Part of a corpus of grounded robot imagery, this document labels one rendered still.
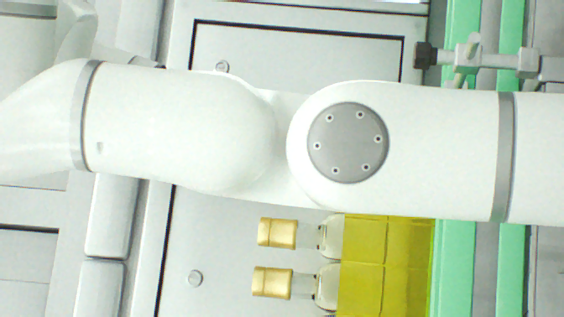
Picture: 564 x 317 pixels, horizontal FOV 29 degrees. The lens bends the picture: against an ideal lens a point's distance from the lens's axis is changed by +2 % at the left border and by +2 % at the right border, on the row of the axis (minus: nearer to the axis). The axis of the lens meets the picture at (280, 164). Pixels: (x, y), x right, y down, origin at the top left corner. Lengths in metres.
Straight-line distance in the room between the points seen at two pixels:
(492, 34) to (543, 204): 0.53
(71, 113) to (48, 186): 0.68
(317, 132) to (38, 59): 0.25
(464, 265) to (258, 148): 0.38
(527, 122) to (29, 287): 0.84
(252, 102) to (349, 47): 0.66
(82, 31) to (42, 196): 0.30
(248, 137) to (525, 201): 0.20
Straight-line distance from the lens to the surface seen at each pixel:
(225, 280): 1.37
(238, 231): 1.38
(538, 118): 0.77
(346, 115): 0.76
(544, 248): 1.11
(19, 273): 1.46
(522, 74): 1.15
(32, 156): 0.83
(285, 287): 1.22
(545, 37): 1.27
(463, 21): 1.29
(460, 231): 1.12
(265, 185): 0.89
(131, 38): 1.48
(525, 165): 0.76
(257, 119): 0.79
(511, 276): 1.12
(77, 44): 1.23
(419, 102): 0.77
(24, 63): 0.88
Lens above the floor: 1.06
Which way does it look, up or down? 4 degrees up
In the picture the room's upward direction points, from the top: 85 degrees counter-clockwise
